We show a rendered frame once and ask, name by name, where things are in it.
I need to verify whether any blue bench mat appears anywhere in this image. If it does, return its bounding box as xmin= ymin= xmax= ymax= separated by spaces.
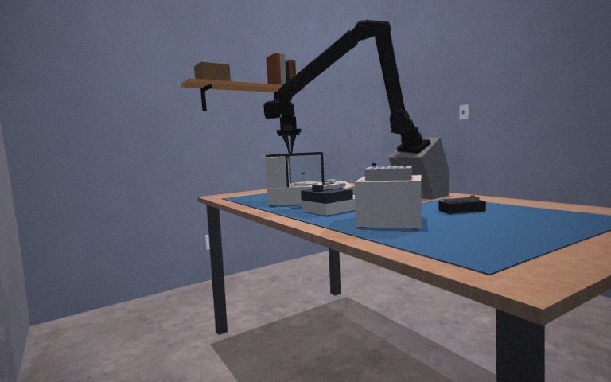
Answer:
xmin=222 ymin=193 xmax=611 ymax=275

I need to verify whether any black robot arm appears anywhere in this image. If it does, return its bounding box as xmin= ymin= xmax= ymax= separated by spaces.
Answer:
xmin=263 ymin=20 xmax=431 ymax=154

